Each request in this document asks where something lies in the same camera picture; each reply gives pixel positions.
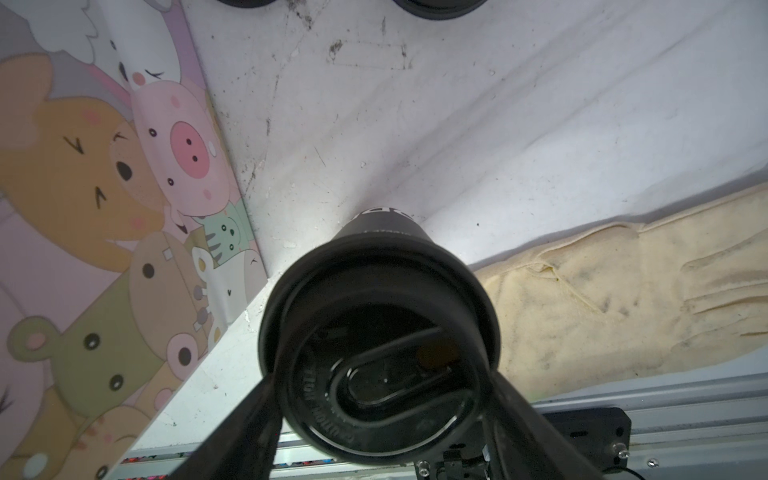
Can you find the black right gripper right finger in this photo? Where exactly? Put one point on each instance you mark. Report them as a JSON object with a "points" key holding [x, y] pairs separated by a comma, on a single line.
{"points": [[523, 444]]}

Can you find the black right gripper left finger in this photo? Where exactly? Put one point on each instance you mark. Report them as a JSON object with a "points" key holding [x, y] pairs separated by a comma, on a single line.
{"points": [[244, 445]]}

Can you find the white paper gift bag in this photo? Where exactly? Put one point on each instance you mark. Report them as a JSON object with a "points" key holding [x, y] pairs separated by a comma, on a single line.
{"points": [[126, 248]]}

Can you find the single black cup lid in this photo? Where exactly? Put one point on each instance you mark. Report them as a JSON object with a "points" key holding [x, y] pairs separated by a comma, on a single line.
{"points": [[247, 4]]}

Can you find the stack of black cup lids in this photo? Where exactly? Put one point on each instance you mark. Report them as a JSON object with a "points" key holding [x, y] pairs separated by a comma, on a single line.
{"points": [[439, 10]]}

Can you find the beige work glove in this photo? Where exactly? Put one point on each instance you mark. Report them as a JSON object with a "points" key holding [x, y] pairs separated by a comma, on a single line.
{"points": [[629, 300]]}

